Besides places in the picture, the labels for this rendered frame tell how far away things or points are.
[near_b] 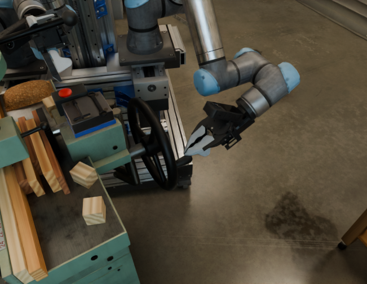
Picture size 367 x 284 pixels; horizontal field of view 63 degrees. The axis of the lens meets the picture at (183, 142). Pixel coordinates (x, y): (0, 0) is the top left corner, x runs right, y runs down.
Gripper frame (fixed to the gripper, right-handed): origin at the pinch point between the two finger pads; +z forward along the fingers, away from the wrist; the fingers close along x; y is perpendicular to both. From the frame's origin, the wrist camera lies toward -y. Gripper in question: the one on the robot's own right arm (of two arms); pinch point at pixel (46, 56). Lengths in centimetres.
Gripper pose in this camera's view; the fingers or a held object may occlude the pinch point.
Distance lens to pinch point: 77.3
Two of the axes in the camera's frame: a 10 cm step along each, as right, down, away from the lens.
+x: 0.5, 6.7, 7.4
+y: 8.6, -4.1, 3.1
